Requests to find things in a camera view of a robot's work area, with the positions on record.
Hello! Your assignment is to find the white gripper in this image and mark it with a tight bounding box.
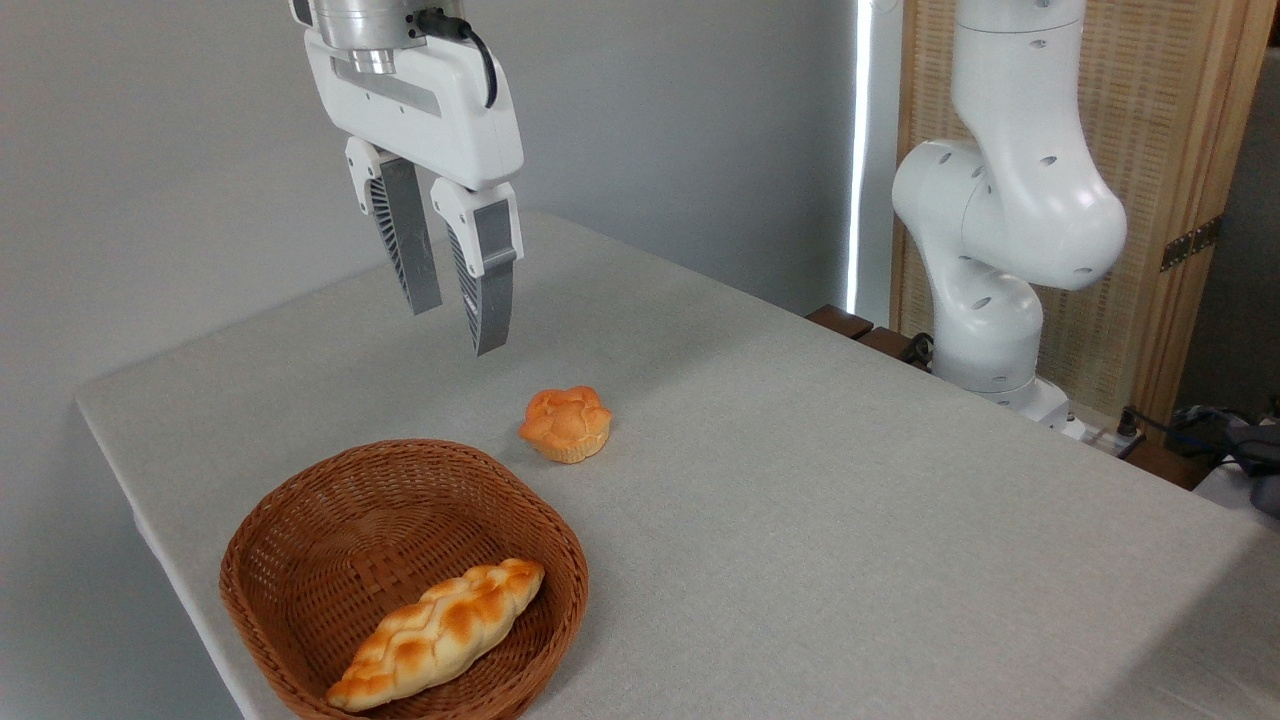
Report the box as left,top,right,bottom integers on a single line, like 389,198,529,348
303,28,525,357

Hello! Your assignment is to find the long braided bread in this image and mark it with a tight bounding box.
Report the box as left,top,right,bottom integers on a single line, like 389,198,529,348
326,558,546,713

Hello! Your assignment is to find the round muffin bread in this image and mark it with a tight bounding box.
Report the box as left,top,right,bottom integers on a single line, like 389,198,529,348
518,386,613,465

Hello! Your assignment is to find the brown wicker basket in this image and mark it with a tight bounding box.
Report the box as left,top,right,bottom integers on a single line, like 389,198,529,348
219,439,590,720

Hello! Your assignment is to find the dark wooden block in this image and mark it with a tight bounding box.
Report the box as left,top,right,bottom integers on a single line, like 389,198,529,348
806,305,875,341
858,326,931,367

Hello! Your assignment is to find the wooden rattan folding screen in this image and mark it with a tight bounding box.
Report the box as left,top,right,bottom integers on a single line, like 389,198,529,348
890,0,1280,431

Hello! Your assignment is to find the metal screen hinge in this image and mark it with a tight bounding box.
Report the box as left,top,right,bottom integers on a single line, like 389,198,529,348
1160,215,1223,273

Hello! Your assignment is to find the grey device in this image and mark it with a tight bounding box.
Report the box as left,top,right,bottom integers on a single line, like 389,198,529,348
1228,424,1280,518

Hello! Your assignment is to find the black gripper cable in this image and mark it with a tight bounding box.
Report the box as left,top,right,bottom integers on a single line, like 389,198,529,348
408,10,499,109

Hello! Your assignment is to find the black cable bundle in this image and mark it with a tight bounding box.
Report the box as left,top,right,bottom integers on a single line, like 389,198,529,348
1115,400,1280,481

